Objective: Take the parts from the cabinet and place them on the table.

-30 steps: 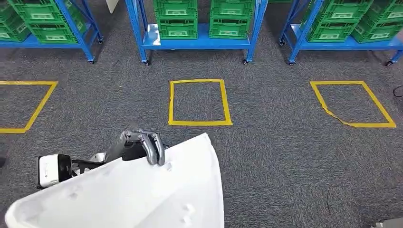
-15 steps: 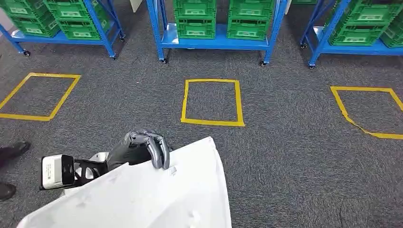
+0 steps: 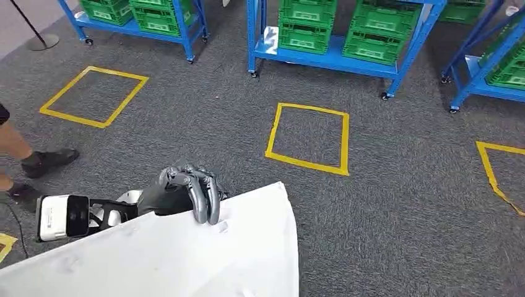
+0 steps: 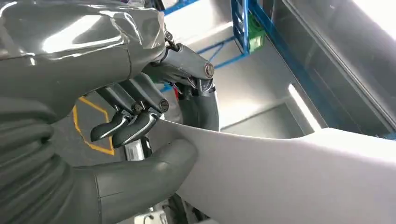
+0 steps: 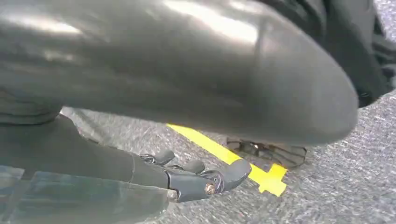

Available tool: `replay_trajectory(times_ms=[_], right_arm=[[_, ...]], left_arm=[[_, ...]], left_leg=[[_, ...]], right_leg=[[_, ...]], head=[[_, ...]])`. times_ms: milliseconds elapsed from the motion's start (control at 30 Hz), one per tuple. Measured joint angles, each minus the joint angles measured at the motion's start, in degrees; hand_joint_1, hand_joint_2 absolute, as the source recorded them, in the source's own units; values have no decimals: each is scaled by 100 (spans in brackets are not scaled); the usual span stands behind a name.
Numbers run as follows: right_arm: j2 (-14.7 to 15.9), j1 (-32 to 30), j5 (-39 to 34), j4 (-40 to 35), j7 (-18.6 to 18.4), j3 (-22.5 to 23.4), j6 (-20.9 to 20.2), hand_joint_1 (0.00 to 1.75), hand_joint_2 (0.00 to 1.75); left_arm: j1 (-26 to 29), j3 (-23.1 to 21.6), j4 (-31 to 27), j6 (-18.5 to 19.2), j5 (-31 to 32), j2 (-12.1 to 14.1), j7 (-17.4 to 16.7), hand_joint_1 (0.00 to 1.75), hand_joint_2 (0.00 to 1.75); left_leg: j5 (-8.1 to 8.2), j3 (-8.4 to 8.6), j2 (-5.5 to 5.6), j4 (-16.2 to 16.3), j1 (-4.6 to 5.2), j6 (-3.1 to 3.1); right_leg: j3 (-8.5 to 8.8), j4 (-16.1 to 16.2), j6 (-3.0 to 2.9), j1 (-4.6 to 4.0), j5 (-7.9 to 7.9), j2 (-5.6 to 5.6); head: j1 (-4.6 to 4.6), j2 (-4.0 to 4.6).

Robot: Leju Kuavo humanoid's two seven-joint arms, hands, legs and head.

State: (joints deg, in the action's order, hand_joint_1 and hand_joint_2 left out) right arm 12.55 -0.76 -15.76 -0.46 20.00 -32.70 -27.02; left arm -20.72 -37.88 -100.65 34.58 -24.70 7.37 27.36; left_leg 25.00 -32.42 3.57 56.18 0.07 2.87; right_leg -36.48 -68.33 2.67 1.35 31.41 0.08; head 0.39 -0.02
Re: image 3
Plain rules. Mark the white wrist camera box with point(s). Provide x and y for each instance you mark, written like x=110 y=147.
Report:
x=57 y=217

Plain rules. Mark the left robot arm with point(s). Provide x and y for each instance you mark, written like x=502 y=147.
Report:
x=125 y=196

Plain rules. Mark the person's leg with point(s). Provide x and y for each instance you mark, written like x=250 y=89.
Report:
x=12 y=141
x=4 y=182

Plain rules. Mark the white curved body panel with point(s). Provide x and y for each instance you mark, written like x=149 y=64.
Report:
x=164 y=258

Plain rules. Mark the yellow tape floor square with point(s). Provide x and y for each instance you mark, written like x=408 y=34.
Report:
x=8 y=242
x=490 y=172
x=53 y=107
x=307 y=163

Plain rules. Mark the green plastic crate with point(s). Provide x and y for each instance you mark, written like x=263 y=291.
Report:
x=461 y=10
x=160 y=20
x=307 y=11
x=385 y=20
x=375 y=50
x=305 y=39
x=106 y=11
x=508 y=76
x=508 y=49

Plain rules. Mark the black stanchion with round base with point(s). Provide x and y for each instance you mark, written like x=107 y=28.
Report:
x=43 y=42

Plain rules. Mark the black shoe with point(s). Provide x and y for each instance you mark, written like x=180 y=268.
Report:
x=51 y=160
x=24 y=194

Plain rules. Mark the white paper label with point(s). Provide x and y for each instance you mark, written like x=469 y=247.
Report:
x=270 y=40

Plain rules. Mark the blue wheeled shelf cart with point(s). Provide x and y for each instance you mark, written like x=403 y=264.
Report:
x=475 y=80
x=131 y=29
x=328 y=59

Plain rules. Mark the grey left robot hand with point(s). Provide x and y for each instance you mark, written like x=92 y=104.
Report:
x=172 y=192

